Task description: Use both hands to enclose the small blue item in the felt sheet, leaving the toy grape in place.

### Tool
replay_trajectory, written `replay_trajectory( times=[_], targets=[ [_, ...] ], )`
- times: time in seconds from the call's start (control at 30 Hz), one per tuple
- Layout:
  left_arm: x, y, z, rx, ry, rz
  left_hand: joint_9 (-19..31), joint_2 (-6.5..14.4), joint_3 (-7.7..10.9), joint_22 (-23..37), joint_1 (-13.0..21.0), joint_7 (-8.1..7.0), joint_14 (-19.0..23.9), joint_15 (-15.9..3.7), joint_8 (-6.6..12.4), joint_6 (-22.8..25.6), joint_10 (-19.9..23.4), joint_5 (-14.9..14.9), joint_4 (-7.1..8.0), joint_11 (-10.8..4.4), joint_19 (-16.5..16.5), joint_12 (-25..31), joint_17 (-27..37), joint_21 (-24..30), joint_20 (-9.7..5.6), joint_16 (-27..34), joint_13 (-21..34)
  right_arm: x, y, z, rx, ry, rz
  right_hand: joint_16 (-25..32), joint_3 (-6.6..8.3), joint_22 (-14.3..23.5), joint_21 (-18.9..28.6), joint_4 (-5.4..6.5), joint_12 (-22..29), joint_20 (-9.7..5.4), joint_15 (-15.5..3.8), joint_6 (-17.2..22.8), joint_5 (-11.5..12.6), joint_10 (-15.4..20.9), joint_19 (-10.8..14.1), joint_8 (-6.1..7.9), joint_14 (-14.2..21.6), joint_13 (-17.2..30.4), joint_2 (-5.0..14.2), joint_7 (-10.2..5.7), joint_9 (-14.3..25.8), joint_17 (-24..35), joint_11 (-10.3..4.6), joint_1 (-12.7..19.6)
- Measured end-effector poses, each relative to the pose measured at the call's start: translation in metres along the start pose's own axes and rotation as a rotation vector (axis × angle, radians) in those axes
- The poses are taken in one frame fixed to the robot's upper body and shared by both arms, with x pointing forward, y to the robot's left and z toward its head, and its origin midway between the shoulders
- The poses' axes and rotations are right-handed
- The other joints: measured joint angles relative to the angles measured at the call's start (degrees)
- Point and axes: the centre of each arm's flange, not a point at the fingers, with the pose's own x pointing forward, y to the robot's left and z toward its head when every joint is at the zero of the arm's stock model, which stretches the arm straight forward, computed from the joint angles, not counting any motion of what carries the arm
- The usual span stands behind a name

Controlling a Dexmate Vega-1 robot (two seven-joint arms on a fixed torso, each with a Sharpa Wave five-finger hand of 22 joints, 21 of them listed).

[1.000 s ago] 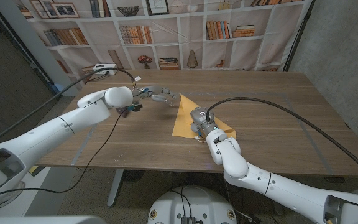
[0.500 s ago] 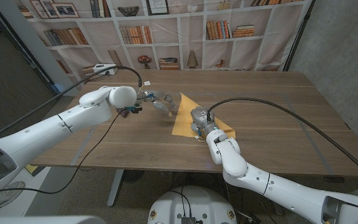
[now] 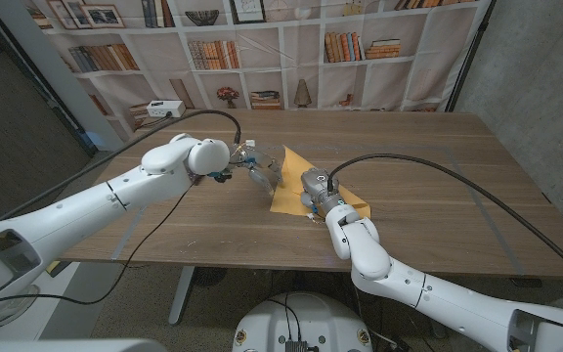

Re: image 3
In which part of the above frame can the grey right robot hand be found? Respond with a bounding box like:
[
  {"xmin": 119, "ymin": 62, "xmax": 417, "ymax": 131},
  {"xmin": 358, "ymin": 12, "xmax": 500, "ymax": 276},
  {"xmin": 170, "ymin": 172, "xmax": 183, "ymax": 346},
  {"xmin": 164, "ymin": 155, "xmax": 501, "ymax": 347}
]
[{"xmin": 299, "ymin": 166, "xmax": 347, "ymax": 215}]

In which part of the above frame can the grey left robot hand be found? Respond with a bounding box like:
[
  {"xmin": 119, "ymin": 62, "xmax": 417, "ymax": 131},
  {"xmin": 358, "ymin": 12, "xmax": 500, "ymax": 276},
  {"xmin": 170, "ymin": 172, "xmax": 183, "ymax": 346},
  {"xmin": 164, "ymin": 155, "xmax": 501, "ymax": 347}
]
[{"xmin": 215, "ymin": 140, "xmax": 285, "ymax": 198}]

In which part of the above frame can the yellow-brown paper sheet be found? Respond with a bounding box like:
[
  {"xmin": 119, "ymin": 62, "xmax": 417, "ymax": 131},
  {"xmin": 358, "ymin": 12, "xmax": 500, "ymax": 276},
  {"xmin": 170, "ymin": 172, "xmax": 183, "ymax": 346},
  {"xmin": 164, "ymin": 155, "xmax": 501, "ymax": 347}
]
[{"xmin": 269, "ymin": 145, "xmax": 372, "ymax": 220}]

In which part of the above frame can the white power strip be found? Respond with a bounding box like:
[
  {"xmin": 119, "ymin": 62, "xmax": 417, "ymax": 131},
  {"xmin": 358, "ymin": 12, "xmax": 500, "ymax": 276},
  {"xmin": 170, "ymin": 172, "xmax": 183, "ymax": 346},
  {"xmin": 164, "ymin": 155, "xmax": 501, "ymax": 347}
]
[{"xmin": 146, "ymin": 100, "xmax": 187, "ymax": 119}]

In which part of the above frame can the printed bookshelf backdrop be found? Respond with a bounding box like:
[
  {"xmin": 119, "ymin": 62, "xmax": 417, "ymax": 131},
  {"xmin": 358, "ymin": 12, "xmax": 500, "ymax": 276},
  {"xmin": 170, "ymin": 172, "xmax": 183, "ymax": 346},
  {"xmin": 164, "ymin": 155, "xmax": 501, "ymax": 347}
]
[{"xmin": 21, "ymin": 0, "xmax": 497, "ymax": 144}]

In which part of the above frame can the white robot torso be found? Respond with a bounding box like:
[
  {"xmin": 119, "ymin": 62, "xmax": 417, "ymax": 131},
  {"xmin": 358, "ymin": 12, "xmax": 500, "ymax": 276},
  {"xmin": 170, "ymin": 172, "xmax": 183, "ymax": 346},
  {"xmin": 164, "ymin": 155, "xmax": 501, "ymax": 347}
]
[{"xmin": 232, "ymin": 291, "xmax": 374, "ymax": 352}]

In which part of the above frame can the grey metal table leg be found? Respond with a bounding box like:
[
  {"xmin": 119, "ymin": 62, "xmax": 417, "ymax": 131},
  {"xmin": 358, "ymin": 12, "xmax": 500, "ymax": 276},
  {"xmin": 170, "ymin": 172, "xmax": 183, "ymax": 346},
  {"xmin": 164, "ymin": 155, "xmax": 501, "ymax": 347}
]
[{"xmin": 168, "ymin": 266, "xmax": 197, "ymax": 327}]

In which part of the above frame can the black backdrop stand pole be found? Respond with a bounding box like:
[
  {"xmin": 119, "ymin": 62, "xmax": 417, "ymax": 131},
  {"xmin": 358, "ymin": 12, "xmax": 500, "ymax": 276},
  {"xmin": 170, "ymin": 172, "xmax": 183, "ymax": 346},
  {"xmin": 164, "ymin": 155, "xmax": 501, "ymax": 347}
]
[{"xmin": 445, "ymin": 0, "xmax": 498, "ymax": 112}]

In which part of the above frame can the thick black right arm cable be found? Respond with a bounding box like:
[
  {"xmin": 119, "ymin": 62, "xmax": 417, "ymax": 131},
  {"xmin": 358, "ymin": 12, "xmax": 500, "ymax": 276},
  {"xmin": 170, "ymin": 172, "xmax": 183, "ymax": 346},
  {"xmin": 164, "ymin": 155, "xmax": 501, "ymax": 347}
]
[{"xmin": 326, "ymin": 153, "xmax": 563, "ymax": 290}]

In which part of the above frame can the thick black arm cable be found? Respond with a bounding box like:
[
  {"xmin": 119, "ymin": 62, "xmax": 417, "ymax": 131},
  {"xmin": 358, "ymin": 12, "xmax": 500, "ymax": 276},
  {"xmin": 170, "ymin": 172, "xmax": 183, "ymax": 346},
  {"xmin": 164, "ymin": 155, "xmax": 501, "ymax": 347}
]
[
  {"xmin": 326, "ymin": 153, "xmax": 563, "ymax": 290},
  {"xmin": 0, "ymin": 109, "xmax": 242, "ymax": 222}
]

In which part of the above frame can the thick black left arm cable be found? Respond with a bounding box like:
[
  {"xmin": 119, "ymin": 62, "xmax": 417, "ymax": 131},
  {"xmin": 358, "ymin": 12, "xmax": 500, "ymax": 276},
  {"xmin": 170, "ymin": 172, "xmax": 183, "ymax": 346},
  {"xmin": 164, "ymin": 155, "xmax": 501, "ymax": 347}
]
[{"xmin": 0, "ymin": 109, "xmax": 242, "ymax": 222}]

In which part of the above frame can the black power cord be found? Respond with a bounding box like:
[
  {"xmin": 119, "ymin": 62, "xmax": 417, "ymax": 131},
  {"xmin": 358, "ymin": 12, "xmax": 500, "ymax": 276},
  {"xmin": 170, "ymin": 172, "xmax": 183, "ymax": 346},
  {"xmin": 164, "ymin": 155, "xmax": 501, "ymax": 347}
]
[{"xmin": 139, "ymin": 112, "xmax": 173, "ymax": 129}]

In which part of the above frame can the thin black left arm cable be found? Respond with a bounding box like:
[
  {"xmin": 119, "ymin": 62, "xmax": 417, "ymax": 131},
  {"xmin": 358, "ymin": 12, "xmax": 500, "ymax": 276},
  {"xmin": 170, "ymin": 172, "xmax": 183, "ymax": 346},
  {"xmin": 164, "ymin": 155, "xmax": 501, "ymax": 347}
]
[{"xmin": 0, "ymin": 180, "xmax": 199, "ymax": 307}]

